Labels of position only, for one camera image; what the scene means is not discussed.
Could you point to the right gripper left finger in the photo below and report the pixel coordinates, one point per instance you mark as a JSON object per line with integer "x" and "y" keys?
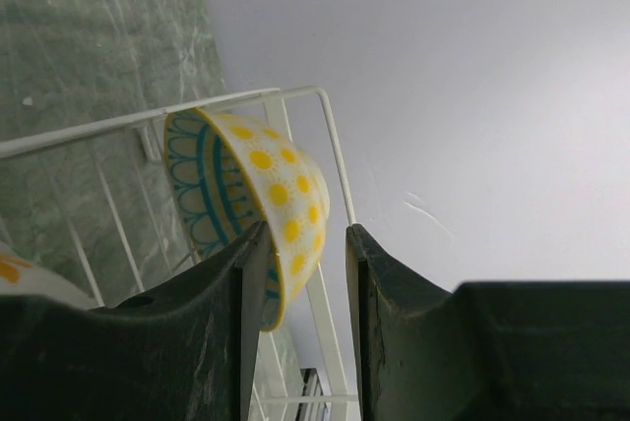
{"x": 183, "y": 350}

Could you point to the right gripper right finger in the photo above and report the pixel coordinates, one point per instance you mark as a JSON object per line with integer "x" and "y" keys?
{"x": 489, "y": 350}

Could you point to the yellow sun teal bowl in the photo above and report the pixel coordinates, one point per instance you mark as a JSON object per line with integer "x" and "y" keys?
{"x": 228, "y": 172}

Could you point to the orange flower bowl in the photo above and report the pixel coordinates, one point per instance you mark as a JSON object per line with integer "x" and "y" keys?
{"x": 20, "y": 277}

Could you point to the white wire dish rack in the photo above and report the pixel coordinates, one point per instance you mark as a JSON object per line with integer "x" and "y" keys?
{"x": 105, "y": 185}

